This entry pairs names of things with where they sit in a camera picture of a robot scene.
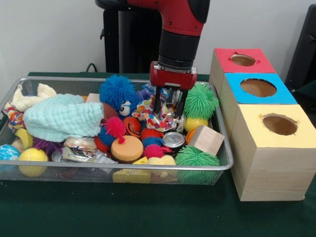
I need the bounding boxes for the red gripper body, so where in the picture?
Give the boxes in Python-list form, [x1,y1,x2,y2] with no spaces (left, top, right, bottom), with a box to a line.
[149,61,198,92]

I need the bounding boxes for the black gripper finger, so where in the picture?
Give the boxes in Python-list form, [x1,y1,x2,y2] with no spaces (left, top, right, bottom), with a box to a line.
[175,89,189,117]
[153,86,163,116]

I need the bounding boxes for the white cloth with colourful spots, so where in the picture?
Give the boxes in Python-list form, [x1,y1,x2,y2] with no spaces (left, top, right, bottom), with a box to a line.
[132,92,185,133]
[2,102,27,131]

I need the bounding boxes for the mint green waffle cloth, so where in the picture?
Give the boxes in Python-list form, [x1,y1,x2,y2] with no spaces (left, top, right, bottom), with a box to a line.
[23,93,105,143]

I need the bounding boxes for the shallow metal mesh bin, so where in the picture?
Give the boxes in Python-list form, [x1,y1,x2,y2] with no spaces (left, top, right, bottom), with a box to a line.
[0,76,234,186]

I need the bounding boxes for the wooden box with three holes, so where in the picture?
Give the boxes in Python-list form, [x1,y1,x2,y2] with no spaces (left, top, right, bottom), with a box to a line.
[208,47,316,202]

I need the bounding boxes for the green spiky rubber ball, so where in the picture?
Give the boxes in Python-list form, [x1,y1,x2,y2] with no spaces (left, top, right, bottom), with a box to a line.
[184,83,220,119]
[175,145,221,185]

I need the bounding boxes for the plain wooden cube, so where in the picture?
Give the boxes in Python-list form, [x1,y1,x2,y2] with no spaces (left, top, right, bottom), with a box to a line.
[190,125,225,157]

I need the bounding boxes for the blue spiky toy with eyes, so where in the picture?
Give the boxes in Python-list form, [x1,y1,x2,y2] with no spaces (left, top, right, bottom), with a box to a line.
[98,74,146,121]

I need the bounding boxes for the dark green table cloth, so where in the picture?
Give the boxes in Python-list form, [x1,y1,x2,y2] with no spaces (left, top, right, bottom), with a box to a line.
[0,71,316,237]

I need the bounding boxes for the purple spiky rubber ball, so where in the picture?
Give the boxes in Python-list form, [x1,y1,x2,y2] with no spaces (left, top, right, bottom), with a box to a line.
[32,137,64,156]

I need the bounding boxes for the cream waffle cloth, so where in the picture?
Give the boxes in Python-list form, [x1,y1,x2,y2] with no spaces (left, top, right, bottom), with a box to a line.
[11,83,57,112]

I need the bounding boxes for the yellow foam ball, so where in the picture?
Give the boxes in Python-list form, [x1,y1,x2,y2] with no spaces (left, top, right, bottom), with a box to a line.
[18,147,49,178]

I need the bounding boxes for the light blue patterned ball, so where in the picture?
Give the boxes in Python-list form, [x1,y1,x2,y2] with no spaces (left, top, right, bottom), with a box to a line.
[0,144,21,171]

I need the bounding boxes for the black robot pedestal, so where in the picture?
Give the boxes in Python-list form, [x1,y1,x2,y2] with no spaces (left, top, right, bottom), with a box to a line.
[95,0,163,75]

